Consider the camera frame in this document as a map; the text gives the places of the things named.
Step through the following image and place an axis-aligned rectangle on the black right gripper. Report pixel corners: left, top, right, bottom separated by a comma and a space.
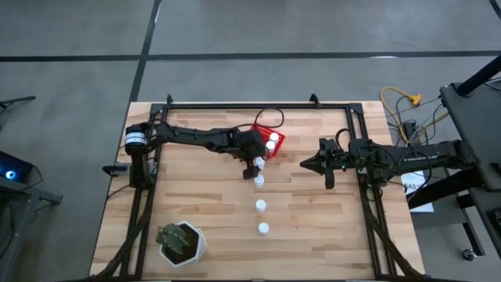
299, 136, 356, 191

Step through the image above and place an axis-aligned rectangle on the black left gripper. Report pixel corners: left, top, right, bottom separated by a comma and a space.
234, 128, 269, 181

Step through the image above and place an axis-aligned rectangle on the red plastic basket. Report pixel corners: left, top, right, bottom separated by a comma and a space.
249, 123, 287, 160

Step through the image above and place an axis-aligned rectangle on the black power strip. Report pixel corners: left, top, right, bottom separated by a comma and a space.
402, 120, 419, 150

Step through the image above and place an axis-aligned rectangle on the white paper sheet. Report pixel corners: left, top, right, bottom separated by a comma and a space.
399, 170, 435, 214

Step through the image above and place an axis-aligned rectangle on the cactus in white pot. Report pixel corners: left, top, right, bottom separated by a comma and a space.
155, 220, 208, 269

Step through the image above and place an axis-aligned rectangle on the black work table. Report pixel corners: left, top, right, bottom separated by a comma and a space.
438, 81, 501, 275

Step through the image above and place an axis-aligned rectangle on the black pole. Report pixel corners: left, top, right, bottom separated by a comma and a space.
456, 54, 501, 97

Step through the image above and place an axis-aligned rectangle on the grey metal stand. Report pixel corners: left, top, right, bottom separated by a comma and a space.
0, 178, 63, 282

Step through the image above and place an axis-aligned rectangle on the black box with blue light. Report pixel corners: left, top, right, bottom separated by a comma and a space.
0, 150, 35, 184

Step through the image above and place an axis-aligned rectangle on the black tripod leg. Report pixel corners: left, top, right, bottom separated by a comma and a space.
0, 95, 37, 110

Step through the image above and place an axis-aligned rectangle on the black aluminium rig frame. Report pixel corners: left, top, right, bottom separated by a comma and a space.
89, 102, 426, 282

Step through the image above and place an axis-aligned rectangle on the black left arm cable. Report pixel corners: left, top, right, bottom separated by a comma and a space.
253, 107, 286, 130

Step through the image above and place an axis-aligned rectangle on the yellow extension cable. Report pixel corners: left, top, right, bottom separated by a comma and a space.
380, 86, 451, 145

